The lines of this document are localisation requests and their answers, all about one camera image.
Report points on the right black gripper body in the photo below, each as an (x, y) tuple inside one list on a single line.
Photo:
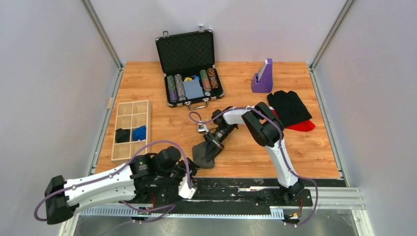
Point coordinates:
[(216, 140)]

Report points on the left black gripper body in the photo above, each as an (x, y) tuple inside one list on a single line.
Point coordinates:
[(181, 170)]

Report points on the grey underwear white waistband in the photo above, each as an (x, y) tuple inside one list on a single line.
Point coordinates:
[(199, 156)]

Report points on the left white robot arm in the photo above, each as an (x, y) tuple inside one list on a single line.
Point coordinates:
[(126, 182)]

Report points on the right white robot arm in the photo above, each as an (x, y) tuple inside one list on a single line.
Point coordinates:
[(265, 128)]

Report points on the black underwear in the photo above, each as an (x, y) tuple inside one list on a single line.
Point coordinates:
[(289, 107)]

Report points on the red underwear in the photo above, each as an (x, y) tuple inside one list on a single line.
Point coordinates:
[(303, 126)]

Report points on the blue rolled cloth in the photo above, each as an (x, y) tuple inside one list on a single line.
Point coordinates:
[(139, 133)]

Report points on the wooden compartment tray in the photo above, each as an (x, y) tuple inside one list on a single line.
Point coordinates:
[(131, 115)]

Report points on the black rolled cloth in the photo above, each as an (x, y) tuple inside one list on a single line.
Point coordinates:
[(122, 135)]

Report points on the purple card holder stand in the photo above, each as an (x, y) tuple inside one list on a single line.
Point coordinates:
[(262, 81)]

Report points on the black poker chip case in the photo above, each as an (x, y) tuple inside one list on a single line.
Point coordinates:
[(188, 65)]

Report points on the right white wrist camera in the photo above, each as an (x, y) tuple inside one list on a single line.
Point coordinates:
[(202, 128)]

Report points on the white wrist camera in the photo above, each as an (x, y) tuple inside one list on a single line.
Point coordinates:
[(202, 128), (185, 191)]

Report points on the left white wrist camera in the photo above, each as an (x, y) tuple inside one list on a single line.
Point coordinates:
[(185, 191)]

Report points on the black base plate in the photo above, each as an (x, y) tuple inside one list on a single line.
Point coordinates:
[(224, 196)]

